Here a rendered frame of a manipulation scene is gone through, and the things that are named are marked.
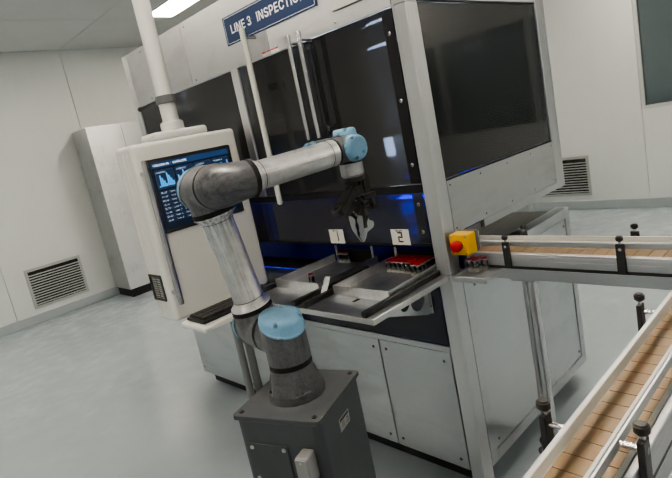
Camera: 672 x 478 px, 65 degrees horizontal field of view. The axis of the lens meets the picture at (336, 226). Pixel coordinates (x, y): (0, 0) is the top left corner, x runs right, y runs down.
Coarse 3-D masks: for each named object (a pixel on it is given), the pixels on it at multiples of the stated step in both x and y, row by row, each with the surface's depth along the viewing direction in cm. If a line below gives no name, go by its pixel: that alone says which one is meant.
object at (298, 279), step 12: (312, 264) 228; (324, 264) 233; (336, 264) 231; (348, 264) 227; (360, 264) 211; (372, 264) 216; (288, 276) 219; (300, 276) 223; (324, 276) 216; (336, 276) 202; (288, 288) 210; (300, 288) 204; (312, 288) 199
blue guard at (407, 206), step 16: (256, 208) 256; (272, 208) 247; (288, 208) 238; (304, 208) 231; (320, 208) 223; (384, 208) 198; (400, 208) 192; (416, 208) 187; (256, 224) 260; (272, 224) 250; (288, 224) 242; (304, 224) 233; (320, 224) 226; (336, 224) 219; (384, 224) 200; (400, 224) 194; (416, 224) 189; (304, 240) 237; (320, 240) 229; (352, 240) 215; (368, 240) 208; (384, 240) 202; (416, 240) 191
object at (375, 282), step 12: (384, 264) 209; (360, 276) 199; (372, 276) 202; (384, 276) 199; (396, 276) 196; (408, 276) 193; (420, 276) 183; (336, 288) 188; (348, 288) 184; (360, 288) 180; (372, 288) 188; (384, 288) 185; (396, 288) 174
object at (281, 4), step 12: (264, 0) 212; (276, 0) 208; (288, 0) 203; (300, 0) 199; (312, 0) 194; (240, 12) 225; (252, 12) 219; (264, 12) 214; (276, 12) 209; (288, 12) 205; (300, 12) 200; (228, 24) 232; (240, 24) 227; (252, 24) 221; (264, 24) 216; (228, 36) 235
